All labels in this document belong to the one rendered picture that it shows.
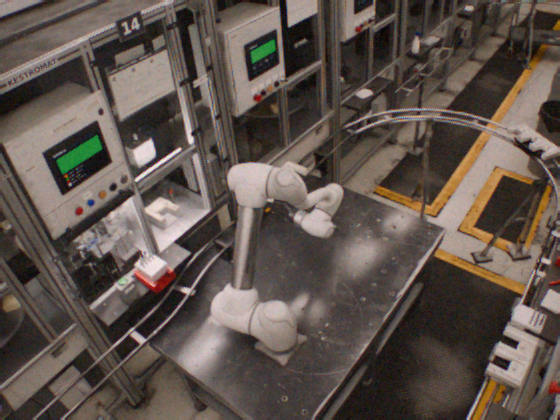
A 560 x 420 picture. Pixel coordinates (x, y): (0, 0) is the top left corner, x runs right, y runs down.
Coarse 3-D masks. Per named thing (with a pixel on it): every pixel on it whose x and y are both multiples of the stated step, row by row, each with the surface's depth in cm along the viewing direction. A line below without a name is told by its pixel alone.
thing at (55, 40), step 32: (0, 0) 196; (32, 0) 203; (64, 0) 211; (128, 0) 196; (160, 0) 190; (192, 0) 186; (0, 32) 183; (32, 32) 177; (64, 32) 171; (96, 32) 160; (128, 32) 168; (0, 64) 153; (32, 64) 143; (224, 128) 235; (0, 160) 146; (192, 160) 249; (32, 224) 166; (192, 256) 280; (96, 320) 233; (128, 352) 263; (128, 384) 248
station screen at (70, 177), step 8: (88, 136) 168; (72, 144) 164; (80, 144) 167; (64, 152) 162; (96, 152) 174; (104, 152) 177; (56, 160) 161; (88, 160) 172; (96, 160) 175; (104, 160) 178; (72, 168) 168; (80, 168) 171; (88, 168) 174; (96, 168) 177; (64, 176) 166; (72, 176) 169; (80, 176) 172; (64, 184) 167; (72, 184) 170
